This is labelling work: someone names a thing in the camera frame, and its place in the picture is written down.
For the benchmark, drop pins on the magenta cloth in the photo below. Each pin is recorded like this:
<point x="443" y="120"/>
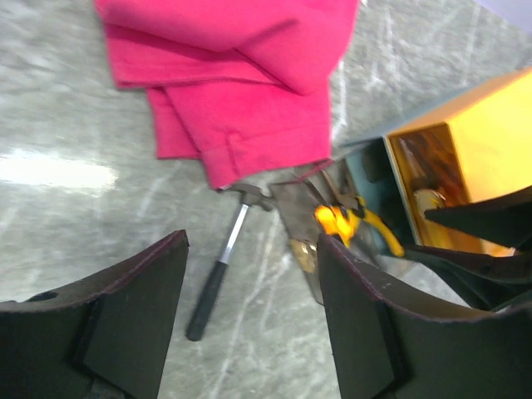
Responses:
<point x="241" y="86"/>

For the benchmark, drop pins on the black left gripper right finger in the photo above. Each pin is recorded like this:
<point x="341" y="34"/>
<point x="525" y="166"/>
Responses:
<point x="391" y="340"/>

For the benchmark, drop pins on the orange black pliers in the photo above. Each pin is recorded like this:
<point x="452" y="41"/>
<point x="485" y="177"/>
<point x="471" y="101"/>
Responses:
<point x="343" y="223"/>

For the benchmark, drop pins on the orange drawer toolbox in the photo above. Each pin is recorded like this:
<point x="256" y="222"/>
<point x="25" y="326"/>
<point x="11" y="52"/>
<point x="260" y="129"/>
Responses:
<point x="470" y="145"/>

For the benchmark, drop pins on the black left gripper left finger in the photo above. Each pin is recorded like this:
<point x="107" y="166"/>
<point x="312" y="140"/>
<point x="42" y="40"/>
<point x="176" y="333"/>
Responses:
<point x="105" y="335"/>

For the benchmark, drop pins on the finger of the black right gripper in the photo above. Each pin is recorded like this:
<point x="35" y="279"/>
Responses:
<point x="505" y="220"/>
<point x="482" y="281"/>

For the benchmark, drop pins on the clear toolbox drawer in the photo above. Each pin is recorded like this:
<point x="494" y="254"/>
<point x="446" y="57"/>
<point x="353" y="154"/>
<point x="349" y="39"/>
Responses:
<point x="298" y="197"/>

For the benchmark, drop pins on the black handled hammer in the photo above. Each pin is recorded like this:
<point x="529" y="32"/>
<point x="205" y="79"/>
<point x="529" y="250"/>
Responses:
<point x="250" y="196"/>

